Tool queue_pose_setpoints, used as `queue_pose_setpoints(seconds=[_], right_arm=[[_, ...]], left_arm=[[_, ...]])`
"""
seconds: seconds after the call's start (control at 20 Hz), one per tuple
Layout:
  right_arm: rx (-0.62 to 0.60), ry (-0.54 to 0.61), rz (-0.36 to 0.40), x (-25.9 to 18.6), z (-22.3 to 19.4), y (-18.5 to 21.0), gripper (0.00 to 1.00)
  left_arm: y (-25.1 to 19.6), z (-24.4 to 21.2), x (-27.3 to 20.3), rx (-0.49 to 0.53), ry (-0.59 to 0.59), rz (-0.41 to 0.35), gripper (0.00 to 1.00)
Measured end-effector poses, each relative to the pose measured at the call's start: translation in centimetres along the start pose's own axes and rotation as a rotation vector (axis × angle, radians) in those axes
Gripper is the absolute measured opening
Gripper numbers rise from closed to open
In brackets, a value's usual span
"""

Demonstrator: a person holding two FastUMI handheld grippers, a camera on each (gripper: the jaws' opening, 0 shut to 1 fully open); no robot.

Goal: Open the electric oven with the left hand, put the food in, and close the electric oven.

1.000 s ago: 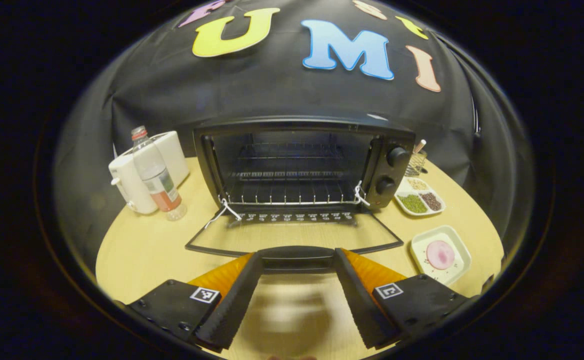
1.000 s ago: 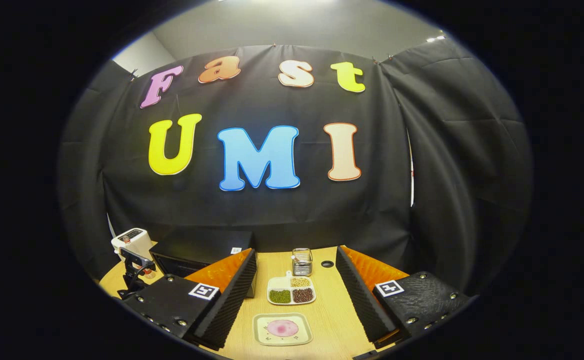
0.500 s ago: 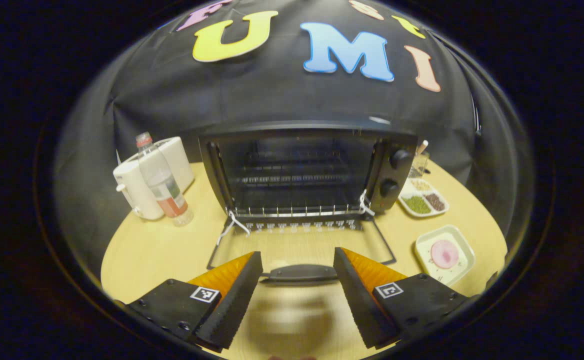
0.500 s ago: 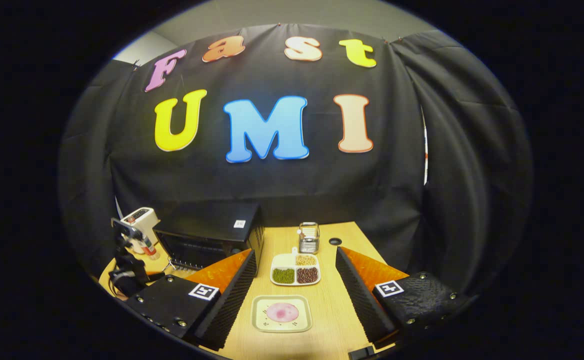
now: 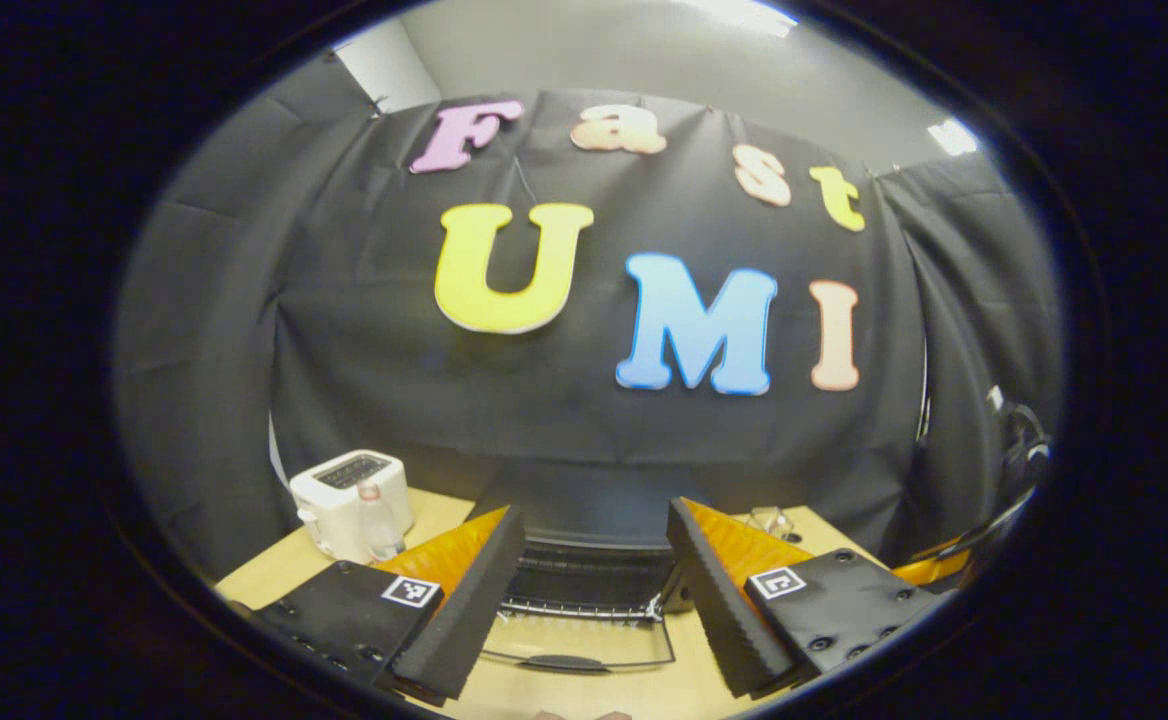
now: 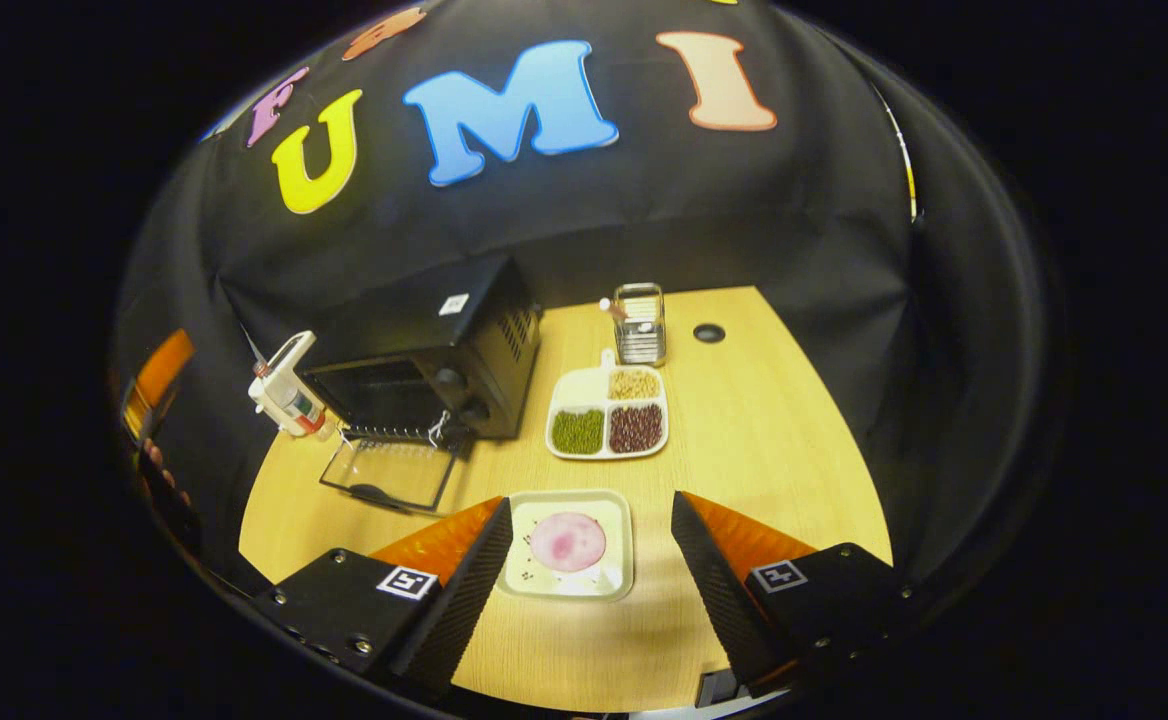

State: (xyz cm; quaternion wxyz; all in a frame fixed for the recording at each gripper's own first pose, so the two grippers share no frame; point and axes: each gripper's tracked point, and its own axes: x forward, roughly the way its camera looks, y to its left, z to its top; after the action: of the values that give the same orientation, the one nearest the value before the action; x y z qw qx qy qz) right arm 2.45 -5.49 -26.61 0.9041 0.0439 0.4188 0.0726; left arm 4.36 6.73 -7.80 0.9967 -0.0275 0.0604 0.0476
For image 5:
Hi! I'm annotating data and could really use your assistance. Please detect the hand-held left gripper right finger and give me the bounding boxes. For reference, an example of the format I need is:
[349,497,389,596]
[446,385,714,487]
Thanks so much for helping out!
[666,498,945,701]

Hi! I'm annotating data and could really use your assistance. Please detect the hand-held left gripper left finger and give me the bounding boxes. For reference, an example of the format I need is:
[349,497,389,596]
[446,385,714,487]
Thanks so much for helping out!
[244,505,527,703]

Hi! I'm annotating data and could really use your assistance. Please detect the black electric oven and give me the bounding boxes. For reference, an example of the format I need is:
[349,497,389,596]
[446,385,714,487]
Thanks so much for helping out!
[469,470,715,673]

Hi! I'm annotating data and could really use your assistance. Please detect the clear plastic water bottle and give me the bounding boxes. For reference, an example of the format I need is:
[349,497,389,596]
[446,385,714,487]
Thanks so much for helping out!
[356,482,407,563]

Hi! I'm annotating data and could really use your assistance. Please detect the white toaster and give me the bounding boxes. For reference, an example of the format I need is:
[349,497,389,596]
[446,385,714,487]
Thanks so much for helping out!
[289,450,415,566]

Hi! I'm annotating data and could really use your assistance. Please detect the small ceiling light panel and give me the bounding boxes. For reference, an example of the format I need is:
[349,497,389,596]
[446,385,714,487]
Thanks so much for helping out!
[927,118,978,156]

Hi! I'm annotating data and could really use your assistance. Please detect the large ceiling light panel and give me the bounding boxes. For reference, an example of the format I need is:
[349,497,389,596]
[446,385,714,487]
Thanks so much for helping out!
[684,0,800,36]

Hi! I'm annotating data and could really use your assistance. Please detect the metal wire oven rack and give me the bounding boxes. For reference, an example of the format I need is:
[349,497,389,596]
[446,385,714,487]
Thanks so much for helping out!
[499,595,665,626]

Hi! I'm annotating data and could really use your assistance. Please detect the black cable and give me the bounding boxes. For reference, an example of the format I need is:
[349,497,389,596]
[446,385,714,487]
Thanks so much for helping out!
[934,400,1055,561]

